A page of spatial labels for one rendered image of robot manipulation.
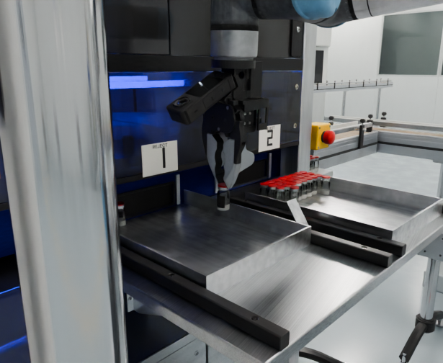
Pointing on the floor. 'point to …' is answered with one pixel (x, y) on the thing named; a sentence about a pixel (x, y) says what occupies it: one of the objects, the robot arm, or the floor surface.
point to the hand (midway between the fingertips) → (221, 180)
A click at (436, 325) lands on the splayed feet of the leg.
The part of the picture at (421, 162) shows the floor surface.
